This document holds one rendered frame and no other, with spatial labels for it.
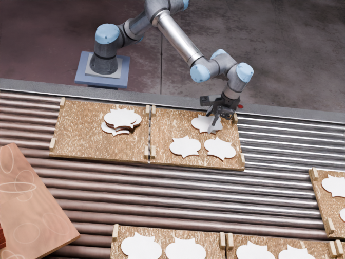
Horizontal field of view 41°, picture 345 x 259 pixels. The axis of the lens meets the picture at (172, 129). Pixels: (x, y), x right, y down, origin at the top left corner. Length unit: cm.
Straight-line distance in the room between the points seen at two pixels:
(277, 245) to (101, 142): 84
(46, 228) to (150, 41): 303
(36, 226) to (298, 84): 315
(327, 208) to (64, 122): 118
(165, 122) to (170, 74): 190
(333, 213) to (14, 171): 126
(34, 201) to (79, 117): 57
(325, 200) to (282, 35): 313
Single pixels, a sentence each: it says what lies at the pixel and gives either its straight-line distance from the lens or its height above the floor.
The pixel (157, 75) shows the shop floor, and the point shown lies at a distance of 399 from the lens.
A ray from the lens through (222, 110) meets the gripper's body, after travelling 207.
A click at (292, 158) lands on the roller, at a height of 92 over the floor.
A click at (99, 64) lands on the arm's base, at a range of 245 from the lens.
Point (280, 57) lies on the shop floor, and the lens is 460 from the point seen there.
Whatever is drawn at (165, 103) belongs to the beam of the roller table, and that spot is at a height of 92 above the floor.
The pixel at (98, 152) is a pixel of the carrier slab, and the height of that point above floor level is 94.
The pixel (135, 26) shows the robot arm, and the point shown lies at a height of 114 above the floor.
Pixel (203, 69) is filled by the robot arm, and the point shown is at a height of 128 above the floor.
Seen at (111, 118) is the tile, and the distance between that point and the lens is 205.
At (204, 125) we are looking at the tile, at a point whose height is 95.
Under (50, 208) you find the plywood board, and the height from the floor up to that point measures 104.
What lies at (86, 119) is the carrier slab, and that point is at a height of 94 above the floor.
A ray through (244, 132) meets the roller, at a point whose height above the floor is 92.
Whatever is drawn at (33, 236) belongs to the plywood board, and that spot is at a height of 104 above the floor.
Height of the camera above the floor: 237
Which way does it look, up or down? 43 degrees down
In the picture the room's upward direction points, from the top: 11 degrees clockwise
